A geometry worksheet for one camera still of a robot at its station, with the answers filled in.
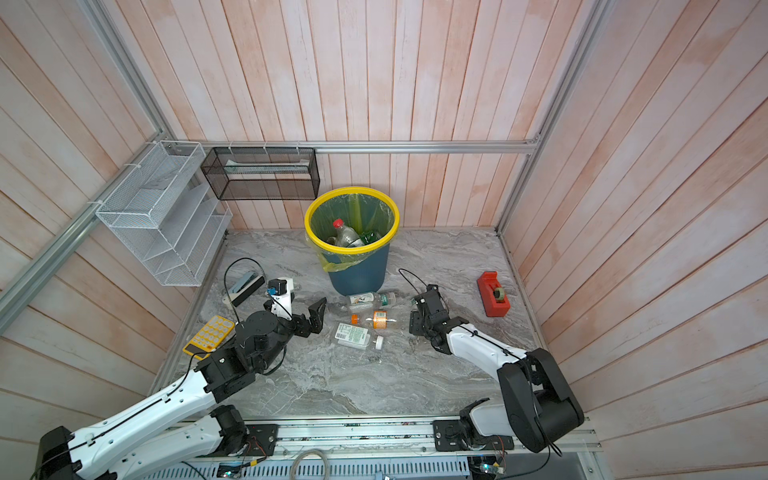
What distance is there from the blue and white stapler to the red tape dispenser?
78 cm

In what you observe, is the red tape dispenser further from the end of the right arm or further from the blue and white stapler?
the blue and white stapler

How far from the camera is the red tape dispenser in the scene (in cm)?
95

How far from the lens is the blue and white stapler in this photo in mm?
980

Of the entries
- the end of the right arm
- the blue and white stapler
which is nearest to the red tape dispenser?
the end of the right arm
